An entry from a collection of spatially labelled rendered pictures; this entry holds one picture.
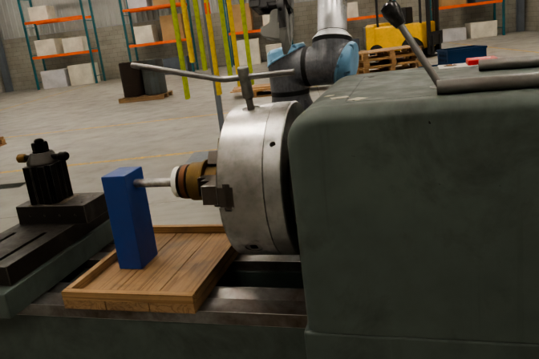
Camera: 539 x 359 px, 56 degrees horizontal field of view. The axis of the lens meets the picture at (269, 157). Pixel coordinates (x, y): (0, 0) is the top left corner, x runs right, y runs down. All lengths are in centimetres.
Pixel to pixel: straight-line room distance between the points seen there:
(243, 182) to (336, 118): 23
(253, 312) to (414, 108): 50
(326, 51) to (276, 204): 66
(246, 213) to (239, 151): 11
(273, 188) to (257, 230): 9
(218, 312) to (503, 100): 64
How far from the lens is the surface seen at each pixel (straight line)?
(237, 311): 103
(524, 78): 82
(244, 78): 99
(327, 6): 152
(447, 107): 78
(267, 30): 109
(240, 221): 95
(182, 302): 104
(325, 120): 79
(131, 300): 110
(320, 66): 146
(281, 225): 93
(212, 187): 97
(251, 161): 92
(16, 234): 141
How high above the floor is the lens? 138
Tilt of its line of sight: 14 degrees down
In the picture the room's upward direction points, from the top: 7 degrees counter-clockwise
